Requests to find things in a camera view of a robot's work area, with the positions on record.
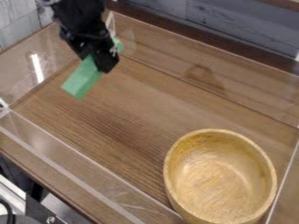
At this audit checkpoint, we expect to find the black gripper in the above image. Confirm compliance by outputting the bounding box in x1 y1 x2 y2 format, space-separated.
50 0 118 74

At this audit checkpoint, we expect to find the green rectangular block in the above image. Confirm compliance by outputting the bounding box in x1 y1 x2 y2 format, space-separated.
60 37 124 99

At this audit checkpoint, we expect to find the brown wooden bowl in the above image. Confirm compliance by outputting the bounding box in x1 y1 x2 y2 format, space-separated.
162 129 277 224

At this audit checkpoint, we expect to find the clear acrylic corner bracket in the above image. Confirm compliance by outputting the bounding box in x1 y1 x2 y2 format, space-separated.
105 11 116 38

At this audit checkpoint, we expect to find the clear acrylic tray wall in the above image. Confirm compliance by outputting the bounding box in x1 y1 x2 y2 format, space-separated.
0 15 299 224

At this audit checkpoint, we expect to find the black cable bottom left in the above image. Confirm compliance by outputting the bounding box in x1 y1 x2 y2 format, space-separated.
0 198 15 224

